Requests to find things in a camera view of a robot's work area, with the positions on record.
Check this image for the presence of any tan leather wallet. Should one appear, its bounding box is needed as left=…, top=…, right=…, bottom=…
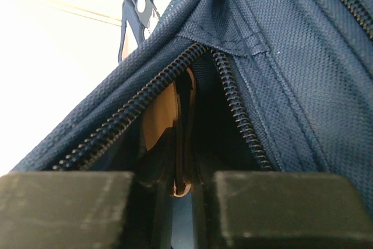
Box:
left=142, top=67, right=196, bottom=197

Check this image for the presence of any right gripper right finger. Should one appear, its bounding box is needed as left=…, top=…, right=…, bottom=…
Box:
left=192, top=155, right=372, bottom=248

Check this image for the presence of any navy blue student backpack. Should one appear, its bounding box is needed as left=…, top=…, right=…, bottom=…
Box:
left=15, top=0, right=372, bottom=209

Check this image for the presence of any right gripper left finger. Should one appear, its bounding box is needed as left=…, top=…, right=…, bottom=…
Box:
left=0, top=128, right=177, bottom=249

